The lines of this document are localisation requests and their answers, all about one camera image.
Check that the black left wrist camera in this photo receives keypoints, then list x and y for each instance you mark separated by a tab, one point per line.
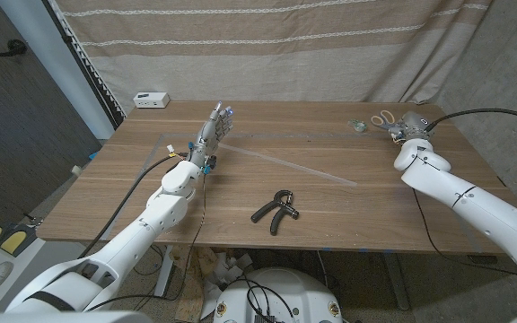
210	163

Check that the small white roll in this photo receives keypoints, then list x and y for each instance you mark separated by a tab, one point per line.
76	170

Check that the stretched clear tape strip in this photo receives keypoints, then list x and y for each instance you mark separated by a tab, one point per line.
285	163

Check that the small blue object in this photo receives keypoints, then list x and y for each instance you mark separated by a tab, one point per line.
93	155

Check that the brown cardboard piece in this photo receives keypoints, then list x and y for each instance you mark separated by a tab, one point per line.
191	291

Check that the beige striped curtain backdrop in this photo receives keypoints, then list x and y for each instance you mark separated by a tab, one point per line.
258	67

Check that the grey table leg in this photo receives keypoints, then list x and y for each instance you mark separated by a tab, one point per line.
396	282

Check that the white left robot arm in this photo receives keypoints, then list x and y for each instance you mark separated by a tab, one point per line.
128	238

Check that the crumpled white paper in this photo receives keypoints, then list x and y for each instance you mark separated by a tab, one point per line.
227	273

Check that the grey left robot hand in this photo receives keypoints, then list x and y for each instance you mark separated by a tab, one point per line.
209	134

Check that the white door frame post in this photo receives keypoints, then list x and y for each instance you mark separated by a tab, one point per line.
61	67

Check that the green clear tape dispenser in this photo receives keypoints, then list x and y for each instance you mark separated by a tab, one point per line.
358	126

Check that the black zigzag curtain rail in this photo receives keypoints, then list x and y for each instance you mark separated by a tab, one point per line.
83	67

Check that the white table leg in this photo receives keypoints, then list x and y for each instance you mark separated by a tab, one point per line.
165	273

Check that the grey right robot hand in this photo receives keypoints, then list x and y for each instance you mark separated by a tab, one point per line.
412	124

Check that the white power strip box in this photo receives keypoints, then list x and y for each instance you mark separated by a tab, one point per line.
151	100

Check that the dark grey door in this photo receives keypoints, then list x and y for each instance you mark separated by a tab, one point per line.
16	134

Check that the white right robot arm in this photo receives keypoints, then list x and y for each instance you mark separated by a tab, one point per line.
474	202

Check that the black hand grip exerciser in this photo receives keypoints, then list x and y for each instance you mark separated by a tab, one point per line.
264	211

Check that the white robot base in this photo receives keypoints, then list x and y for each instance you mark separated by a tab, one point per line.
294	287

